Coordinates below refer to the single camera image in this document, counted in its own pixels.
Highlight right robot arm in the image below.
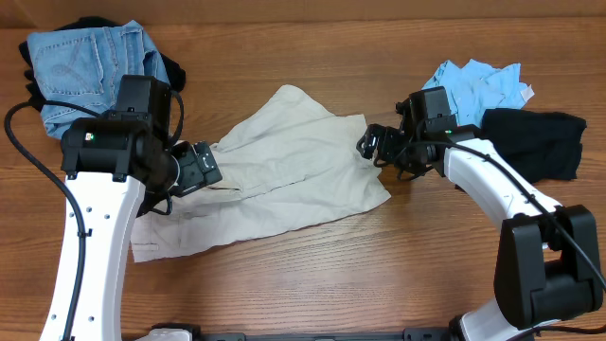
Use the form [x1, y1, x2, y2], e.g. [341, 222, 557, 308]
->
[356, 87, 605, 341]

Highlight folded light blue jeans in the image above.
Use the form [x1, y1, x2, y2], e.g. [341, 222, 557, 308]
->
[27, 21, 169, 114]

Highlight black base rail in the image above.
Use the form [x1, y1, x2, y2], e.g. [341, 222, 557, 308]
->
[151, 324, 455, 341]

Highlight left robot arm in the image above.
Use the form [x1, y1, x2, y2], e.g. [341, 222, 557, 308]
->
[41, 75, 223, 341]

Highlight crumpled black t-shirt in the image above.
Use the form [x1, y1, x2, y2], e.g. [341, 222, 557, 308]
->
[481, 108, 587, 184]

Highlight beige khaki shorts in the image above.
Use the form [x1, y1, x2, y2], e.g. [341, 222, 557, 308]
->
[131, 85, 390, 262]

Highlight crumpled light blue t-shirt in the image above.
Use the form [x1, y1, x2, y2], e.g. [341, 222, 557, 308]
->
[422, 59, 535, 127]

